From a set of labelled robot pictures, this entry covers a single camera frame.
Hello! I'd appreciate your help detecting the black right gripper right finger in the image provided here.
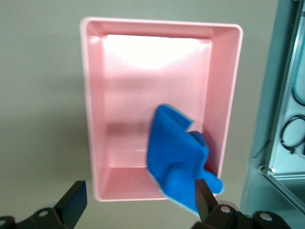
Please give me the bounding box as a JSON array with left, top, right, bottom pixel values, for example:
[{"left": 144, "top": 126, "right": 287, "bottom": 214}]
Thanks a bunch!
[{"left": 192, "top": 178, "right": 254, "bottom": 229}]

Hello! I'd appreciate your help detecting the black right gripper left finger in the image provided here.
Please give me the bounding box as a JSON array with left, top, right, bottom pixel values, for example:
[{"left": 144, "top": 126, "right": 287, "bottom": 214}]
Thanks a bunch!
[{"left": 16, "top": 180, "right": 88, "bottom": 229}]

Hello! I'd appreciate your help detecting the blue microfibre cloth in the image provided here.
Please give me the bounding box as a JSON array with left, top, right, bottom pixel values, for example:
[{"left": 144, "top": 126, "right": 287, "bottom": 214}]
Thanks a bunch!
[{"left": 145, "top": 103, "right": 226, "bottom": 217}]

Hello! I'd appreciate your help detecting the brown table cover mat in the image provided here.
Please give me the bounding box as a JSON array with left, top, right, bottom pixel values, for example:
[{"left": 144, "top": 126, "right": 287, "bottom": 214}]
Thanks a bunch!
[{"left": 0, "top": 0, "right": 279, "bottom": 229}]

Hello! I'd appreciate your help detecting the pink plastic bin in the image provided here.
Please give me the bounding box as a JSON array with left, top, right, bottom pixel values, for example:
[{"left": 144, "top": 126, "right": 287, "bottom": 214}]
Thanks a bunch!
[{"left": 79, "top": 16, "right": 244, "bottom": 203}]

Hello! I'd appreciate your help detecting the black looped cable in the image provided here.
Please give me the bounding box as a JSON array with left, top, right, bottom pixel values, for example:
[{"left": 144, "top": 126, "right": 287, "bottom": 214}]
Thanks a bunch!
[{"left": 280, "top": 114, "right": 305, "bottom": 154}]

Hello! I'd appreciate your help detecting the aluminium frame rail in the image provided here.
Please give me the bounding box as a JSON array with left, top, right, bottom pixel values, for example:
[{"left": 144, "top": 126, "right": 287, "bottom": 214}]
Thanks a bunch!
[{"left": 239, "top": 0, "right": 305, "bottom": 213}]

